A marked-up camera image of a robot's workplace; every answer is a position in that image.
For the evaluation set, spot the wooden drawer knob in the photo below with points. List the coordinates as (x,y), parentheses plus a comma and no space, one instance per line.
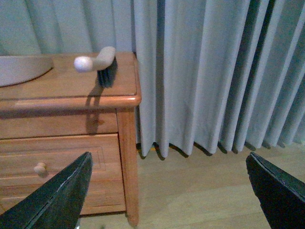
(40,169)

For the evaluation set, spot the wooden nightstand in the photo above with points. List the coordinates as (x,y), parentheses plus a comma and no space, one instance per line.
(60,115)

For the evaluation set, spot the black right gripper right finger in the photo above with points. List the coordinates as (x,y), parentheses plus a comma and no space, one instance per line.
(281,195)

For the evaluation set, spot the beige plastic dustpan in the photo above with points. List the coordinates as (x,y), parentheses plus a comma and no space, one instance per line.
(20,69)

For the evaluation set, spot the beige hand brush black bristles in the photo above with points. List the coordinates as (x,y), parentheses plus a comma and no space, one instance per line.
(105,65)

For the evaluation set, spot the light grey curtain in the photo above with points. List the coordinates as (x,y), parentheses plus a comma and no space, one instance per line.
(213,72)

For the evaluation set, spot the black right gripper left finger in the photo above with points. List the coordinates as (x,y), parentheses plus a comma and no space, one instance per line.
(57,204)

